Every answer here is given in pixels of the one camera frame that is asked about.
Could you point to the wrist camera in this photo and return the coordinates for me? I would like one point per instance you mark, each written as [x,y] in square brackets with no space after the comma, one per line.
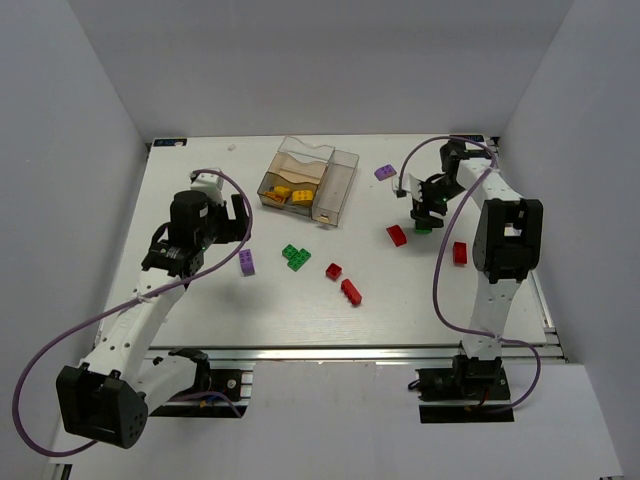
[208,183]
[407,186]

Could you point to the yellow rounded lego brick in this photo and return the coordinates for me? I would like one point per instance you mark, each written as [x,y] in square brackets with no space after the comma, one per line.
[302,198]

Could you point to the purple 2x4 lego brick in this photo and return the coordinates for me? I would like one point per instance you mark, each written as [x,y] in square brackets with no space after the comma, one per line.
[246,262]

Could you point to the purple sloped lego brick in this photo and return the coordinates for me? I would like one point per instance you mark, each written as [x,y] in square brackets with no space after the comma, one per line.
[385,172]

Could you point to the green 2x4 lego brick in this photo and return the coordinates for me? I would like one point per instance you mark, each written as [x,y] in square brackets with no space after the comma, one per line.
[298,259]

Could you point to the yellow upside-down lego brick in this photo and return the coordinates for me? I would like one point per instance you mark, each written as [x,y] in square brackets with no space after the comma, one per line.
[275,198]

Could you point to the clear long drawer box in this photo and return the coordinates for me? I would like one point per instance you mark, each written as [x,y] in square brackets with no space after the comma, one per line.
[334,188]

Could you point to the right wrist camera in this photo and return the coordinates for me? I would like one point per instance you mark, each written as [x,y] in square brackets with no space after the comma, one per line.
[407,186]

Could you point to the red lego brick far right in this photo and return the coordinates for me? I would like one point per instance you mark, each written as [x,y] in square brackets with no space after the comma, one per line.
[460,253]

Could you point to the yellow 2x4 lego brick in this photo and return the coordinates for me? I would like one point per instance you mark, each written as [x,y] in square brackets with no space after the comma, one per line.
[282,192]

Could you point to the green 2x2 lego brick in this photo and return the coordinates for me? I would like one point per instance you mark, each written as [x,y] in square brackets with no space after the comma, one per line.
[289,252]

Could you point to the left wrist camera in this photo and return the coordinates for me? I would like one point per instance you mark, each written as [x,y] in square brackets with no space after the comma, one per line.
[208,183]

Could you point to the dark label sticker left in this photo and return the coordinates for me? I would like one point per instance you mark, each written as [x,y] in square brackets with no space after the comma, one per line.
[169,142]

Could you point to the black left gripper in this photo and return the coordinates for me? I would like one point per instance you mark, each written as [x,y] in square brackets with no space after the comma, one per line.
[232,226]

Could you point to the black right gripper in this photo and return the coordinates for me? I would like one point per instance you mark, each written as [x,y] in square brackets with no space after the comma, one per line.
[427,213]

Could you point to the clear stepped organizer tray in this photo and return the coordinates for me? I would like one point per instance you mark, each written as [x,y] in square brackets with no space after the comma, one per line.
[298,166]

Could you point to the red curved lego brick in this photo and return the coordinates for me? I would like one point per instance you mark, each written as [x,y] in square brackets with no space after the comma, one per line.
[397,235]

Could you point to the aluminium rail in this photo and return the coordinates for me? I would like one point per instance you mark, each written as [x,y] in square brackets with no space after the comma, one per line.
[546,352]
[506,249]

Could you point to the dark label sticker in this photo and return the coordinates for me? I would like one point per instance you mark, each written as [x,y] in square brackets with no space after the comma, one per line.
[474,138]
[169,142]

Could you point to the aluminium right side rail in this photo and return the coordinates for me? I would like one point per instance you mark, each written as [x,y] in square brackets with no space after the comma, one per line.
[506,249]

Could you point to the red 2x2 lego brick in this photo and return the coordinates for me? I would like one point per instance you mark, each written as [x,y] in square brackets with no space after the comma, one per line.
[333,271]

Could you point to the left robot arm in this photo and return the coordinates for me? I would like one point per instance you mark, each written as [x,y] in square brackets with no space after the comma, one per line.
[109,396]

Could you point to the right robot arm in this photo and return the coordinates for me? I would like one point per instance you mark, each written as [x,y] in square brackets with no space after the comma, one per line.
[469,163]

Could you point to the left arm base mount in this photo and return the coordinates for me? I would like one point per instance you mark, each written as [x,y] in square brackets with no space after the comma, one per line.
[219,389]

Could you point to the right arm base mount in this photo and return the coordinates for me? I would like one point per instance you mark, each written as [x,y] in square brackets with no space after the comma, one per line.
[469,391]

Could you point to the red 2x4 lego on side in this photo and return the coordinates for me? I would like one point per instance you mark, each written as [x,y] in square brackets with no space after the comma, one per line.
[351,292]

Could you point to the aluminium front rail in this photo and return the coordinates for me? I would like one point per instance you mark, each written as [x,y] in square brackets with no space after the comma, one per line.
[546,352]

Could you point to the dark label sticker right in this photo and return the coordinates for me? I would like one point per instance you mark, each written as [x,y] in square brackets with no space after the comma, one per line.
[474,138]

